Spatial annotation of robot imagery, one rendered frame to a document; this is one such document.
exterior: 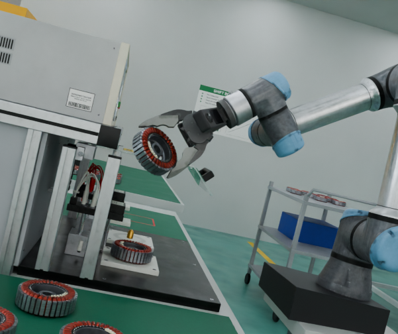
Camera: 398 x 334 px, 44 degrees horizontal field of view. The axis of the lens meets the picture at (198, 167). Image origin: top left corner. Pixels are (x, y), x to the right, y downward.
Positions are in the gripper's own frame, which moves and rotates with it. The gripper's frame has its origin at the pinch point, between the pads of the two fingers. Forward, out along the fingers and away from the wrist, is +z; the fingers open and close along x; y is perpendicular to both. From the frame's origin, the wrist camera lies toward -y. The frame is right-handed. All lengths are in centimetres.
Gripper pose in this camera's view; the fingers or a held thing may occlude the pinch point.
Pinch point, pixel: (153, 151)
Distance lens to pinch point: 111.2
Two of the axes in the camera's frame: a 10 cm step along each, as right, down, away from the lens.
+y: -0.9, 1.2, 9.9
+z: -8.7, 4.7, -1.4
